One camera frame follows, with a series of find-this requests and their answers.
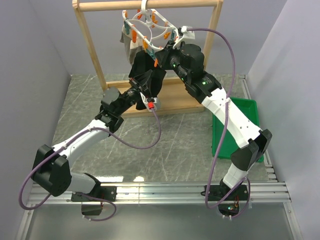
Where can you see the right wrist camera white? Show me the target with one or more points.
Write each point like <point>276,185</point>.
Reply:
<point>182,34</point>

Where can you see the grey underwear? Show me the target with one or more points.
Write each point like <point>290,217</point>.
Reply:
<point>131,48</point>

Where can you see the wooden hanging rack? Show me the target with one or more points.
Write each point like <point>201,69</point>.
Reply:
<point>173,96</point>

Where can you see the black underwear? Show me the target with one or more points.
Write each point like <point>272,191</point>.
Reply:
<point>142,63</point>

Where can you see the aluminium mounting rail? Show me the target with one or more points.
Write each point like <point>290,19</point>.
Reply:
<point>190,193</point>

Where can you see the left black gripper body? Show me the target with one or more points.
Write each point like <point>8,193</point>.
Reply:
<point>132,94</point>

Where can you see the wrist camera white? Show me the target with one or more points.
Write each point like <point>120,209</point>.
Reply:
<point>182,34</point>
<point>151,103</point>

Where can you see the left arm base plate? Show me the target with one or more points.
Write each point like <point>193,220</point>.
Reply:
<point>101,192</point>

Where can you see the orange clothes peg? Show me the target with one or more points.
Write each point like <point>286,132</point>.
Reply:
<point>145,45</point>
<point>155,62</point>

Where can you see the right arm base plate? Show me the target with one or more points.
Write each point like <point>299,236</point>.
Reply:
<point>217,192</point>

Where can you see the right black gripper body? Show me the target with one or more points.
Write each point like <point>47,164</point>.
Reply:
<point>173,55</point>

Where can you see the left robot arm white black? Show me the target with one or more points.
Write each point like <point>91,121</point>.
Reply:
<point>52,165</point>

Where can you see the white plastic clip hanger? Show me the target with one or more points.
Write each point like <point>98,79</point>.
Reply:
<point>149,25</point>

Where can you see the teal clothes peg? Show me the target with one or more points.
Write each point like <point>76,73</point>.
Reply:
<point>151,53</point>

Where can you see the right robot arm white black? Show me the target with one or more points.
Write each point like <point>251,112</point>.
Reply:
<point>188,64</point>

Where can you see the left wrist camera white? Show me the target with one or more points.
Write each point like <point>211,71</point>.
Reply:
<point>151,103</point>

